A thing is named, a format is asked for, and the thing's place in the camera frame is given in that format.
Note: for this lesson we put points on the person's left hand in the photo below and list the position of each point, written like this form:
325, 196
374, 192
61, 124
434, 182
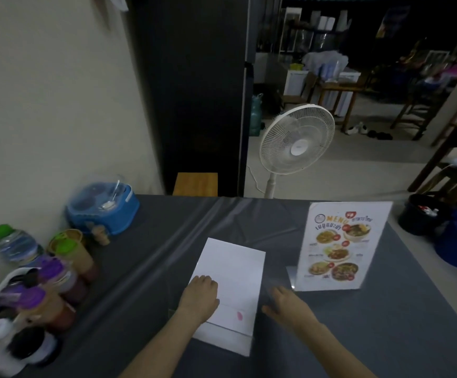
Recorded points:
199, 301

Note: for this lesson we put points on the person's right hand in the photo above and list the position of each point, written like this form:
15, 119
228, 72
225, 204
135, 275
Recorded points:
293, 310

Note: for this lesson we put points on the person's left fingers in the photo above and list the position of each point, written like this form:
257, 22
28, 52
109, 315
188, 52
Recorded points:
204, 282

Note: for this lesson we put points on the person's right thumb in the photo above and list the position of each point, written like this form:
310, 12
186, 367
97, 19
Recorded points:
269, 310

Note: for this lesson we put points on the white paper sheet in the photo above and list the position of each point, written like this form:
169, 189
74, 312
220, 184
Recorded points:
234, 267

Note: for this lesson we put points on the person's left forearm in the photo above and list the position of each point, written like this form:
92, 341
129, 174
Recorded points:
161, 350

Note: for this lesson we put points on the person's right forearm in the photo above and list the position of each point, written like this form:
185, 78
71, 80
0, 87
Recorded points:
334, 356

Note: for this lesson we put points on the acrylic menu stand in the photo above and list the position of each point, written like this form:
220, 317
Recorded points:
342, 247

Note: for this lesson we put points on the grey tablecloth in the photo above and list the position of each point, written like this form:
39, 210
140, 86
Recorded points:
370, 330

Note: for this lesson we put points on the small wooden toothpick holder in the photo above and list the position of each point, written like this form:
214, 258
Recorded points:
101, 234

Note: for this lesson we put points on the blue condiment caddy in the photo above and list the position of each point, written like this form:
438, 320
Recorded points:
102, 210

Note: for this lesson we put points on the green cap sauce bottle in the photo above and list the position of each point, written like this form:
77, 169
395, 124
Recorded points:
80, 261

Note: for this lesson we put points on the purple cap sauce bottle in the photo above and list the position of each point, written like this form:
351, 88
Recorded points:
65, 281
49, 310

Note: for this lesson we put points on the black bucket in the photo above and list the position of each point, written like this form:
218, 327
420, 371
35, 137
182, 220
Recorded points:
417, 220

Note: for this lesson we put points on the green gas cylinder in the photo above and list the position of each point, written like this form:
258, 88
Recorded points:
255, 116

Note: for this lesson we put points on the black cap bottle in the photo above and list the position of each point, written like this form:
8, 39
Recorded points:
31, 346

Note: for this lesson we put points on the dark tall refrigerator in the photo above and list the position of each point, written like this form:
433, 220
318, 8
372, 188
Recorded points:
193, 94

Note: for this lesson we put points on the green cap water bottle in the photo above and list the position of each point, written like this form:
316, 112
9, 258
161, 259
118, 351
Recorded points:
17, 247

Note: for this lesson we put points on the pair of white shoes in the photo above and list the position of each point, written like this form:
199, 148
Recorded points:
355, 129

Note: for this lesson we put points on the pair of black shoes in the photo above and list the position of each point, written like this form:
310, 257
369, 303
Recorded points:
380, 135

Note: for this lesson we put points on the white chest freezer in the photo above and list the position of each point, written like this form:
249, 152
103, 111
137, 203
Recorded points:
295, 80

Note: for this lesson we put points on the wooden stool with grey item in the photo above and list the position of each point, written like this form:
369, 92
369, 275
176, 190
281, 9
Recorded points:
454, 181

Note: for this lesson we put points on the wooden table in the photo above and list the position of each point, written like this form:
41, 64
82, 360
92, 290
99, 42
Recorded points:
340, 87

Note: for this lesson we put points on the dark wooden chair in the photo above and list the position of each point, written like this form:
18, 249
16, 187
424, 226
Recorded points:
413, 110

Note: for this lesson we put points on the pile of clear plastic bags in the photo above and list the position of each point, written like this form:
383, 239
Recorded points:
326, 64

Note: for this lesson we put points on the white pedestal fan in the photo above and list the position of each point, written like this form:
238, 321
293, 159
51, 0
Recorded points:
297, 147

